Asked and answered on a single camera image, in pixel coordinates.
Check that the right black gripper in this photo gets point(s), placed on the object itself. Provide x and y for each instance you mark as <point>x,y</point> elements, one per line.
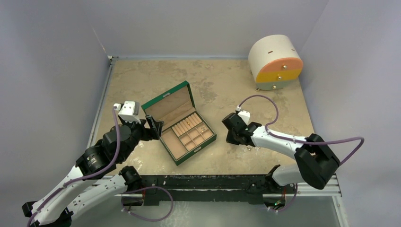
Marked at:
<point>233,130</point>

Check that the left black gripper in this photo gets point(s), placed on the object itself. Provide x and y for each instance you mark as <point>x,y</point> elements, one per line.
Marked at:
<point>154,132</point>

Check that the green jewelry box with lid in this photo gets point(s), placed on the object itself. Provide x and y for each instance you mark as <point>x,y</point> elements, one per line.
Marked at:
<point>172,105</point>

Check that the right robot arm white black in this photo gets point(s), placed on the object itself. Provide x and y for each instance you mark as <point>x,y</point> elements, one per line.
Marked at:
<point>315,163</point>

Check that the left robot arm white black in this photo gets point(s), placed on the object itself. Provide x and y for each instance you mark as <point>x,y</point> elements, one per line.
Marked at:
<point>70,197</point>

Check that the round drawer cabinet cream orange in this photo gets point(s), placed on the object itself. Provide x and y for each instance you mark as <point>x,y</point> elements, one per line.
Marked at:
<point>274,62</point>

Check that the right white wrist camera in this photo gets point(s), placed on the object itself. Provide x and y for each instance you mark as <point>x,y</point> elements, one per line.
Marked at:
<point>243,114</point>

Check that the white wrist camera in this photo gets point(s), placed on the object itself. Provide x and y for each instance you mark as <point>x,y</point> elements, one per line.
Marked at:
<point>243,114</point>
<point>128,111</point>

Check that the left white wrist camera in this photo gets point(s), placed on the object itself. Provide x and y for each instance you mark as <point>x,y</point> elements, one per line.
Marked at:
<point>128,111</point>

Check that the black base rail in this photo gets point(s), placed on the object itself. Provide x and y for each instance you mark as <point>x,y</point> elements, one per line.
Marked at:
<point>253,189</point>

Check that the aluminium frame rail left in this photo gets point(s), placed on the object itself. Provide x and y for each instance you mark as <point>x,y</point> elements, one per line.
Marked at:
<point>98,115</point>

